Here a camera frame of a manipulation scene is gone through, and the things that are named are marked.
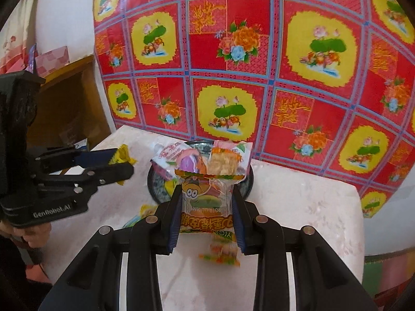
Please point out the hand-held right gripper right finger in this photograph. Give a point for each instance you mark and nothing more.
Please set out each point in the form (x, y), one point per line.
(239, 230)

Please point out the purple snack packet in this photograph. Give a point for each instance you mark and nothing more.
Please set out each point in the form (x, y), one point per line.
(189, 163)

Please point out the wooden cabinet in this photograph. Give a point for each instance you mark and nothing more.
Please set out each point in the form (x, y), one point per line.
(64, 103)

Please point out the orange snack packet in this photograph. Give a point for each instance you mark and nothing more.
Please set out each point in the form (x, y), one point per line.
(220, 252)

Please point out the dark patterned plate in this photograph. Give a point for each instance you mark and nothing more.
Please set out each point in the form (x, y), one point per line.
(155, 188)

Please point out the pink patterned box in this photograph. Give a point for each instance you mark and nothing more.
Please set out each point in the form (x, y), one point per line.
(52, 60)

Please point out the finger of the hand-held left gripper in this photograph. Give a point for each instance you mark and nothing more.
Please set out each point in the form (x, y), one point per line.
(107, 175)
(94, 157)

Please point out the person's left hand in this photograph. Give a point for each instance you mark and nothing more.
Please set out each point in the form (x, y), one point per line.
(32, 235)

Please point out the person's left forearm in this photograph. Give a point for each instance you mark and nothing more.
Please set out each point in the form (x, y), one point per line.
(16, 281)

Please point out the yellow snack packet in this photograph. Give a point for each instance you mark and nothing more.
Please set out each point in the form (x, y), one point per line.
(146, 212)

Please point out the pink spouted pouch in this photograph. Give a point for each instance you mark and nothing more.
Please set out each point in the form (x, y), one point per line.
(168, 154)
(247, 149)

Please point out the colourful floor mat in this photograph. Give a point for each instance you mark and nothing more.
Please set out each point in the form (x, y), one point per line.
(389, 275)

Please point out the red floral printed cloth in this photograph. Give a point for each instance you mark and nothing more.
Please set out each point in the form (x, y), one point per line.
(291, 120)

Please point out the clear cracker packet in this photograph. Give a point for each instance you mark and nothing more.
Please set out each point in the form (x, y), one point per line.
(223, 163)

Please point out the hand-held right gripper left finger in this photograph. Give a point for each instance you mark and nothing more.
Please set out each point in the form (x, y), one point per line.
(173, 226)

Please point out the pale floral curtain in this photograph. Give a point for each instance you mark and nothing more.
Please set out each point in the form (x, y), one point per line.
(16, 39)

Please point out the yellow candy packet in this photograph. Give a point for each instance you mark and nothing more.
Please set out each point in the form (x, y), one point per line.
(124, 157)
(169, 186)

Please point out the blue and white box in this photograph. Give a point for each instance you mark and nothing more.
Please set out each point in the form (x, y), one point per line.
(81, 144)

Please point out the clear cartoon gummy packet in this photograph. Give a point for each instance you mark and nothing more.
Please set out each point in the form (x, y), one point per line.
(207, 201)

